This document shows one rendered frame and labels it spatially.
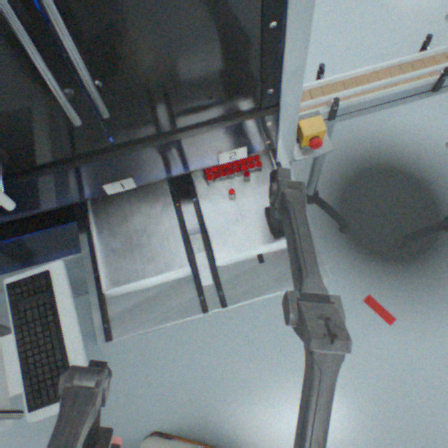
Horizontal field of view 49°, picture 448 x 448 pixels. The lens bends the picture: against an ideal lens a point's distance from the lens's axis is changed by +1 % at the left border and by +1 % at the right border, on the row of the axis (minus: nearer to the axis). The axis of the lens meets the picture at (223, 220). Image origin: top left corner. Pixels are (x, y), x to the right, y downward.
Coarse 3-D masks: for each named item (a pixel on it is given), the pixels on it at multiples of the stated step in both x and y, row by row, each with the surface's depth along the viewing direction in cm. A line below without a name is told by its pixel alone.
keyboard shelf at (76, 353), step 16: (32, 272) 158; (64, 272) 157; (64, 288) 155; (64, 304) 153; (64, 320) 151; (64, 336) 149; (80, 336) 150; (16, 352) 149; (80, 352) 147; (16, 368) 148; (16, 384) 146; (32, 416) 142; (48, 416) 142
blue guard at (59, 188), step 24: (264, 120) 131; (168, 144) 129; (192, 144) 132; (216, 144) 136; (240, 144) 139; (264, 144) 143; (72, 168) 128; (96, 168) 130; (120, 168) 134; (144, 168) 137; (168, 168) 141; (192, 168) 145; (24, 192) 132; (48, 192) 135; (72, 192) 139; (96, 192) 142; (0, 216) 140
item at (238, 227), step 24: (264, 168) 157; (216, 192) 155; (240, 192) 155; (264, 192) 154; (216, 216) 152; (240, 216) 152; (264, 216) 151; (216, 240) 149; (240, 240) 149; (264, 240) 148
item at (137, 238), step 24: (120, 192) 157; (144, 192) 157; (168, 192) 156; (96, 216) 155; (120, 216) 154; (144, 216) 154; (168, 216) 153; (96, 240) 151; (120, 240) 151; (144, 240) 151; (168, 240) 150; (120, 264) 148; (144, 264) 148; (168, 264) 147; (120, 288) 144
